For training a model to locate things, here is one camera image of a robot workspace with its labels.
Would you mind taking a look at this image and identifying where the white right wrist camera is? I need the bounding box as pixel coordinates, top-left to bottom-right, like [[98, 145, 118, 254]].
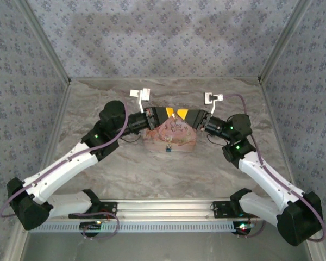
[[203, 91, 224, 117]]

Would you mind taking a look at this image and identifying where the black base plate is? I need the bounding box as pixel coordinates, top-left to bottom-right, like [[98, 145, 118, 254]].
[[68, 201, 118, 220], [213, 201, 259, 219]]

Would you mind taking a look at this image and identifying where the grey metal panel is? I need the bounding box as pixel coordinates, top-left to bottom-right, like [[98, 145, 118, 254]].
[[24, 232, 315, 261]]

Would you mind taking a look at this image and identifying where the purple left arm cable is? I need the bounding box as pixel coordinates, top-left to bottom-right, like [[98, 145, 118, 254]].
[[0, 100, 130, 242]]

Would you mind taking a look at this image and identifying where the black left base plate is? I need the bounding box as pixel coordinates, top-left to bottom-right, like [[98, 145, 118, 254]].
[[68, 201, 118, 220]]

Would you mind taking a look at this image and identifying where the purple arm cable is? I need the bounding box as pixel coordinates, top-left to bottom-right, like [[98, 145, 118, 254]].
[[222, 93, 326, 243], [0, 100, 130, 242]]

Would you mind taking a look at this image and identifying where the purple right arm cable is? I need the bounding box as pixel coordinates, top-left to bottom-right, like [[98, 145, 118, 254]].
[[222, 93, 326, 243]]

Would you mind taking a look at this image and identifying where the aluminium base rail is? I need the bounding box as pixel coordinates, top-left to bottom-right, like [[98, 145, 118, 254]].
[[47, 199, 261, 221]]

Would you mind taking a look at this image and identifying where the black controller board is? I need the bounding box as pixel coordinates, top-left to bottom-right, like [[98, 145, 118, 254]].
[[80, 221, 103, 231], [233, 221, 255, 235]]

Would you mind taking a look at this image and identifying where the aluminium frame post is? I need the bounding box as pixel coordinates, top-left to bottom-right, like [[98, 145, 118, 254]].
[[258, 0, 314, 84], [17, 0, 72, 84]]

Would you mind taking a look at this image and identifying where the aluminium frame leg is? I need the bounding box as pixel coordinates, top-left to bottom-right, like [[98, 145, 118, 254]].
[[305, 241, 324, 261], [5, 229, 30, 261]]

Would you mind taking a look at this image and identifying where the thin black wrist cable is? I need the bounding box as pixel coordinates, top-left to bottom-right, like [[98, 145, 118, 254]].
[[121, 132, 142, 144], [206, 132, 227, 145]]

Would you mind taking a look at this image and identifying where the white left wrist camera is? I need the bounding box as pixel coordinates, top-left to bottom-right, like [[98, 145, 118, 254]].
[[129, 87, 151, 114]]

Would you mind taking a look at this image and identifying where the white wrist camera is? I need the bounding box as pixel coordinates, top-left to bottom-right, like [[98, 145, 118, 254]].
[[129, 87, 151, 114], [203, 91, 224, 117]]

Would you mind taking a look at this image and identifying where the pink printed storybook box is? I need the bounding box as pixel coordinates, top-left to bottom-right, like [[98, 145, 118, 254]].
[[142, 115, 198, 153]]

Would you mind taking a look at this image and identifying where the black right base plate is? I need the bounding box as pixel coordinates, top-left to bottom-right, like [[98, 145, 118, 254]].
[[213, 201, 259, 219]]

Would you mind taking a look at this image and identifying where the white slotted cable duct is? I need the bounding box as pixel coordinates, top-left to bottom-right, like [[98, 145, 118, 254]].
[[29, 220, 242, 234]]

